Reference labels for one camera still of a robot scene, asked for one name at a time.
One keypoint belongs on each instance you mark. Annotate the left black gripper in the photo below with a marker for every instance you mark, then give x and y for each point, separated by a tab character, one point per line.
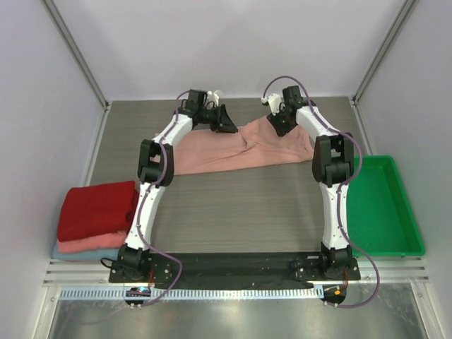
222	123

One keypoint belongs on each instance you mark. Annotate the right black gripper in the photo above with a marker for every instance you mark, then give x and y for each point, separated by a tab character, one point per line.
284	120

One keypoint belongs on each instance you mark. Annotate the pink t shirt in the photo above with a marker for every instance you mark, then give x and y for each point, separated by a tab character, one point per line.
256	144

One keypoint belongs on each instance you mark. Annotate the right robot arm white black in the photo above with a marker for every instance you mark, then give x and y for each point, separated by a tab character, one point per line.
333	166

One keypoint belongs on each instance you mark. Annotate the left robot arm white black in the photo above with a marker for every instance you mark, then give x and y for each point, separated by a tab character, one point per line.
156	168

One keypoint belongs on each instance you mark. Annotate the green plastic tray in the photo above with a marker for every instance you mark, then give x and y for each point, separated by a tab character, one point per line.
380	219

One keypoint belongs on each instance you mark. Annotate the red folded t shirt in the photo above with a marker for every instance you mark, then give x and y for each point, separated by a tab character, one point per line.
92	211

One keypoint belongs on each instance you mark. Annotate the salmon folded t shirt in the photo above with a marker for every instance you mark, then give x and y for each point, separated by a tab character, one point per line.
103	241

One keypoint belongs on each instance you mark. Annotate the blue folded t shirt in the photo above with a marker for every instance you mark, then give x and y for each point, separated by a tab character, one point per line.
91	255

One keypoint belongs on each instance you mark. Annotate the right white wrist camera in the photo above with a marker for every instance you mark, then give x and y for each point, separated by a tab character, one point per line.
273	102

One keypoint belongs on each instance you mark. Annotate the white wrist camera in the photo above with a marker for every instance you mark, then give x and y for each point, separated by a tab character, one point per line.
273	102
213	98

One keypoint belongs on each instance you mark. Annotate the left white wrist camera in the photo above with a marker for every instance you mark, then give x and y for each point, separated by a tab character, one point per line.
213	98

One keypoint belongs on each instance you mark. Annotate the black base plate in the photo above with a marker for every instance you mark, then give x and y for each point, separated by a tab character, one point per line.
227	267

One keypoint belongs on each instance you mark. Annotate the aluminium frame rail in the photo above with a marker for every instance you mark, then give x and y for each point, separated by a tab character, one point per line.
61	273

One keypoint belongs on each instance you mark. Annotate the white slotted cable duct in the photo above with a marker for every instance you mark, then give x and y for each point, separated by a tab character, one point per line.
143	293

